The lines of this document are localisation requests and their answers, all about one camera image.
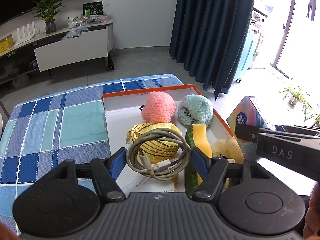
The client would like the yellow green sponge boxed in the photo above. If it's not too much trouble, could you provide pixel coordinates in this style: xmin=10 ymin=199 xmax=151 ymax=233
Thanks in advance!
xmin=184 ymin=124 xmax=213 ymax=197

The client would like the pink fluffy slipper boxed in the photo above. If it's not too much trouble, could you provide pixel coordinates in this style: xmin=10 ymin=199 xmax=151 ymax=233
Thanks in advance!
xmin=141 ymin=92 xmax=177 ymax=124

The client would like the white usb cable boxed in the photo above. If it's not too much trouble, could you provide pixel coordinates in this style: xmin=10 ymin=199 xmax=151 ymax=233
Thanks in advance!
xmin=126 ymin=128 xmax=192 ymax=181

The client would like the blue checkered tablecloth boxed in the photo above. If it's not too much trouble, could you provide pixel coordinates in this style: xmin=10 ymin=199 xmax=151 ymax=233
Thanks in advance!
xmin=1 ymin=74 xmax=181 ymax=234

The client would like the white tv cabinet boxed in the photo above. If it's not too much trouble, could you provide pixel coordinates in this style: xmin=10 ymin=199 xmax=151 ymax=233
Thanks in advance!
xmin=1 ymin=20 xmax=114 ymax=83

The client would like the black green sign box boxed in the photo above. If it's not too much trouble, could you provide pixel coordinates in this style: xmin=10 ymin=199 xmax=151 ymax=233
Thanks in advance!
xmin=82 ymin=1 xmax=104 ymax=18

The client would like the blue tissue pack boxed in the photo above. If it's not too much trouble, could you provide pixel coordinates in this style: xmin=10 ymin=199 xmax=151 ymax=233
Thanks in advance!
xmin=227 ymin=96 xmax=276 ymax=160

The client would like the dark blue curtain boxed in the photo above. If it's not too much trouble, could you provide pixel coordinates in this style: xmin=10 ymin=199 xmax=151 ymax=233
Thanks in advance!
xmin=169 ymin=0 xmax=254 ymax=97

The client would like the light blue fluffy slipper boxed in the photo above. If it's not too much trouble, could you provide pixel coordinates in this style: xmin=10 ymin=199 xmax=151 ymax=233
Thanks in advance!
xmin=177 ymin=94 xmax=214 ymax=127

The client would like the yellow striped towel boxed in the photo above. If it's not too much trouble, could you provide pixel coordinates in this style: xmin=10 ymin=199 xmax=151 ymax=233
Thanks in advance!
xmin=125 ymin=122 xmax=183 ymax=164

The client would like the white face mask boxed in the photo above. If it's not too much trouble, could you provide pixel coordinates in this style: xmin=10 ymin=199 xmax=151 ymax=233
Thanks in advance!
xmin=117 ymin=170 xmax=175 ymax=197

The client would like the right human hand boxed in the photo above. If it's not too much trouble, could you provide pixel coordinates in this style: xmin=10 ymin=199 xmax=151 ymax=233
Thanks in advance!
xmin=303 ymin=184 xmax=320 ymax=239

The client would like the potted plant in vase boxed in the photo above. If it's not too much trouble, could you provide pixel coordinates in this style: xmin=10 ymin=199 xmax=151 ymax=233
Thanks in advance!
xmin=34 ymin=0 xmax=64 ymax=34

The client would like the yellow box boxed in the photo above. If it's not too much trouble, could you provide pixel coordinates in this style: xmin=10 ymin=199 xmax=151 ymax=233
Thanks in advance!
xmin=0 ymin=34 xmax=14 ymax=53

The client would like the orange white shoebox lid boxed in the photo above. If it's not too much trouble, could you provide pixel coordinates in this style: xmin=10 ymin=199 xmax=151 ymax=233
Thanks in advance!
xmin=101 ymin=83 xmax=276 ymax=197

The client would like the white wifi router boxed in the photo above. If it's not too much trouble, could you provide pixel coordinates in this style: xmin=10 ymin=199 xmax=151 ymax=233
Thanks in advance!
xmin=14 ymin=21 xmax=36 ymax=47

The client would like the orange yellow cloth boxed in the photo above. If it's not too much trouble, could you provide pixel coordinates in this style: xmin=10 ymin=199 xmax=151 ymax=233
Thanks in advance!
xmin=171 ymin=174 xmax=178 ymax=192

